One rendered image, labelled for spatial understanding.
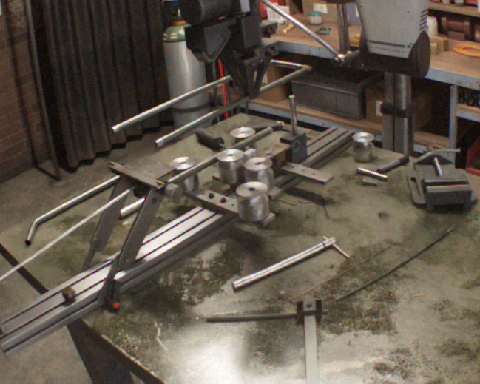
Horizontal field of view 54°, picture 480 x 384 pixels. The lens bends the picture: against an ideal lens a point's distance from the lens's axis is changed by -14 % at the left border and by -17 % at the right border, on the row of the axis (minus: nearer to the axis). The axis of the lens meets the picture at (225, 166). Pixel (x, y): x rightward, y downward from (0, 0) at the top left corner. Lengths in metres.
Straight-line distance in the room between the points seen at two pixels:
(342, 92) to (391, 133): 0.85
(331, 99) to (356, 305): 1.88
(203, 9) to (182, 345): 0.47
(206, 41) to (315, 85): 1.84
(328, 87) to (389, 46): 1.02
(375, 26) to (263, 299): 1.00
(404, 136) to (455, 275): 0.93
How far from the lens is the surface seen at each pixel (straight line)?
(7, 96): 3.61
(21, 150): 3.73
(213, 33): 0.79
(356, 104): 2.50
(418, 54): 1.58
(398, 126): 1.70
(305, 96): 2.67
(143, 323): 0.79
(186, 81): 2.84
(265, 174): 0.97
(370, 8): 1.59
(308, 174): 1.03
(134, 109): 3.68
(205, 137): 1.30
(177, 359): 0.72
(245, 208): 0.89
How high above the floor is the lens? 1.39
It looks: 25 degrees down
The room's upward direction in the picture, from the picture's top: 7 degrees counter-clockwise
